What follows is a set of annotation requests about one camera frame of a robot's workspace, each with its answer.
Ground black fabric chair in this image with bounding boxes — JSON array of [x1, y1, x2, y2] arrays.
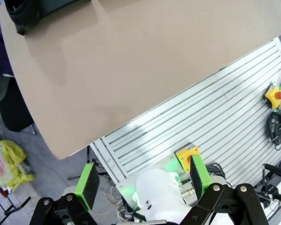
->
[[0, 77, 35, 133]]

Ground yellow cloth in plastic bag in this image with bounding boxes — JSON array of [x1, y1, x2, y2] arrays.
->
[[0, 140, 36, 191]]

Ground black leather loafer shoe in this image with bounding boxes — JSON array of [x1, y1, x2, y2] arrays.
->
[[4, 0, 42, 36]]

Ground black metal stand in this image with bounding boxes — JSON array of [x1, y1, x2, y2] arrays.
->
[[262, 163, 281, 207]]

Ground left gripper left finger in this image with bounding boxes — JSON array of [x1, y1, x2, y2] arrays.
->
[[30, 162, 101, 225]]

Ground dark purple cloth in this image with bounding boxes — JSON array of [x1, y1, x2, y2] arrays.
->
[[0, 4, 15, 77]]

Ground slotted aluminium base plate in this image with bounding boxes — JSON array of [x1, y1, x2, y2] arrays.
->
[[90, 38, 281, 187]]

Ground black cable bundle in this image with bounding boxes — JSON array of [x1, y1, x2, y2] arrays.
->
[[266, 111, 281, 151]]

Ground yellow emergency stop button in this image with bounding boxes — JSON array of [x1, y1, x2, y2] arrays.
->
[[264, 83, 281, 110]]

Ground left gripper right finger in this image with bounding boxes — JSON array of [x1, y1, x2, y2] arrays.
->
[[180, 154, 270, 225]]

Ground orange yellow bracket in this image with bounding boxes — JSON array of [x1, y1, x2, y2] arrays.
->
[[174, 142, 200, 173]]

